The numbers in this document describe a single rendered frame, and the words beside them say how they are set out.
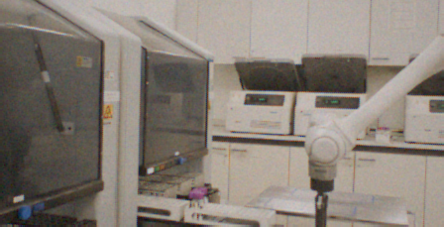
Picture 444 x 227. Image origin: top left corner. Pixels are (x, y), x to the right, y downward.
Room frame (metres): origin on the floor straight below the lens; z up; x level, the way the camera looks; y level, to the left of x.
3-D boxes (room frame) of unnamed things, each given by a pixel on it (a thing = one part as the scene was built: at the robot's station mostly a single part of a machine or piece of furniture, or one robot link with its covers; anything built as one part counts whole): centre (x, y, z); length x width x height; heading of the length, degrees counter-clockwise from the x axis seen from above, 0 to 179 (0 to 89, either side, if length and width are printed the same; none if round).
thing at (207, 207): (1.60, -0.03, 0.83); 0.30 x 0.10 x 0.06; 71
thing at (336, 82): (4.04, -0.94, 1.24); 0.62 x 0.56 x 0.69; 161
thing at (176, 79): (1.99, 0.40, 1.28); 0.61 x 0.51 x 0.63; 161
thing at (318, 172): (1.50, -0.32, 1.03); 0.09 x 0.09 x 0.06
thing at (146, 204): (1.70, 0.26, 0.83); 0.30 x 0.10 x 0.06; 71
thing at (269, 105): (4.23, -0.39, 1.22); 0.62 x 0.56 x 0.64; 159
